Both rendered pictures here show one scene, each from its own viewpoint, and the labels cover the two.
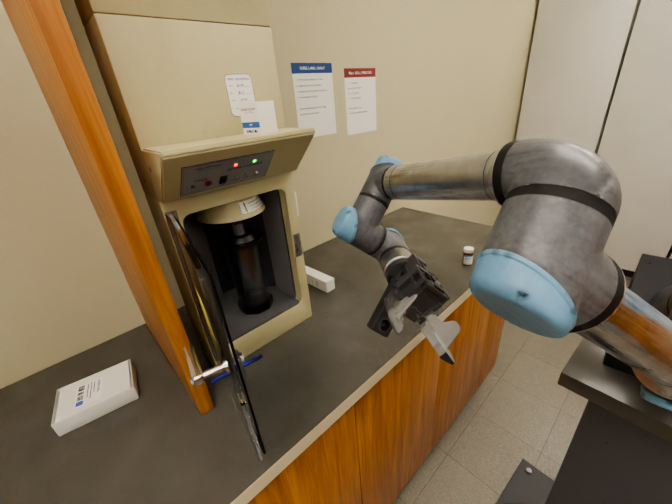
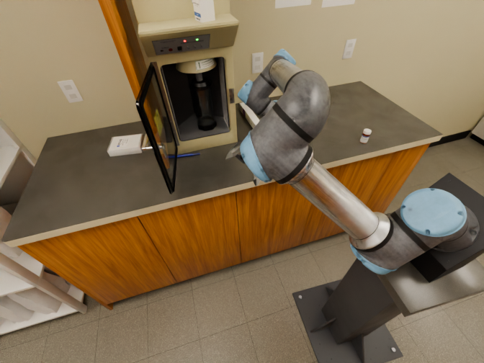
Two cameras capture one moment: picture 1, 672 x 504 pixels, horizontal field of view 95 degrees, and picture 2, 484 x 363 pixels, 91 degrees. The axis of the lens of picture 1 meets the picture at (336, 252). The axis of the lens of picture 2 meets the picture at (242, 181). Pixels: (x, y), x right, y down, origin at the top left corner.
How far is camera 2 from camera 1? 41 cm
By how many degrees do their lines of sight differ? 29
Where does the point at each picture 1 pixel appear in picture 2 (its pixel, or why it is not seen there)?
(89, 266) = not seen: hidden behind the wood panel
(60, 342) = (118, 115)
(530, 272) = (249, 147)
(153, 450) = (139, 175)
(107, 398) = (128, 148)
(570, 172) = (288, 102)
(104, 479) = (120, 178)
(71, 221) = not seen: hidden behind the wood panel
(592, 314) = (279, 176)
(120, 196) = (122, 53)
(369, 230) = (256, 99)
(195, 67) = not seen: outside the picture
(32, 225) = (105, 50)
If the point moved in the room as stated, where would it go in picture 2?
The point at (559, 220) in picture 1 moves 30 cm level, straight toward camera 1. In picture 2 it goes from (271, 126) to (121, 176)
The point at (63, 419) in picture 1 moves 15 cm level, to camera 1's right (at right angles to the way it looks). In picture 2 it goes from (111, 150) to (135, 157)
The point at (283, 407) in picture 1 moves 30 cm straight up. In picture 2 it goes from (196, 180) to (181, 122)
